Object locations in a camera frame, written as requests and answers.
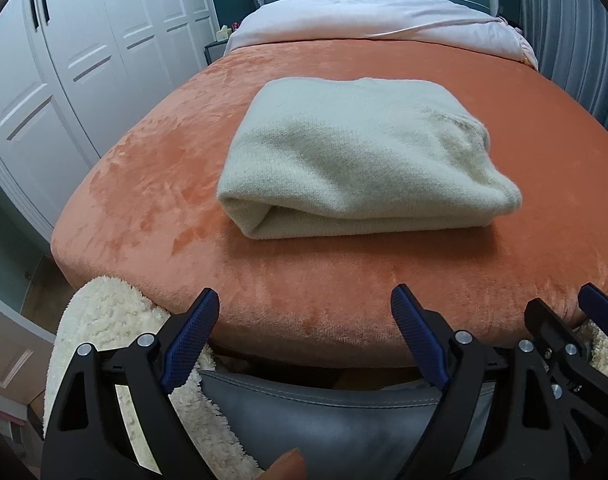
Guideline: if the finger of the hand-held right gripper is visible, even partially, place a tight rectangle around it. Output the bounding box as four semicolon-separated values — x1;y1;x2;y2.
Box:
524;298;608;480
578;282;608;331

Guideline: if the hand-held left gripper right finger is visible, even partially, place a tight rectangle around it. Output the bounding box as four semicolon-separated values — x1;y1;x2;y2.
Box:
390;284;602;480

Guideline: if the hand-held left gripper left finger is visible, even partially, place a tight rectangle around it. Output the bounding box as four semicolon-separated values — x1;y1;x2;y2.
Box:
43;287;221;480

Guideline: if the cream knit cardigan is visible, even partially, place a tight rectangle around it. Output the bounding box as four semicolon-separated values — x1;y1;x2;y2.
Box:
216;77;524;239

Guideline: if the person's left hand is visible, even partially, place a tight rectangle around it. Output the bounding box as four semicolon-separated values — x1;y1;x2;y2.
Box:
260;447;308;480

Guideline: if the orange plush blanket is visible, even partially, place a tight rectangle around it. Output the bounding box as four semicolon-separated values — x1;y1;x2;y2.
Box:
50;37;608;369

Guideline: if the white door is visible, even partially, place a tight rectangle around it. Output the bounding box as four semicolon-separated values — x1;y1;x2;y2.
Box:
0;286;56;405

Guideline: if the blue-grey curtain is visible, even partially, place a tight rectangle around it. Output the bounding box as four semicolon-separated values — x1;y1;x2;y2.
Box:
516;0;608;150

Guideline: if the grey nightstand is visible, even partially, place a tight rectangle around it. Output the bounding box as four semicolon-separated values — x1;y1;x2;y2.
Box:
204;40;231;67

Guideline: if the white wardrobe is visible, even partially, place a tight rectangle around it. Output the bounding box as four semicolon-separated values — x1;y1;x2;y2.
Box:
0;0;220;246

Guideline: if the white duvet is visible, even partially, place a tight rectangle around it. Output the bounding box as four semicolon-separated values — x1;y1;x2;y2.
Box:
224;0;540;72

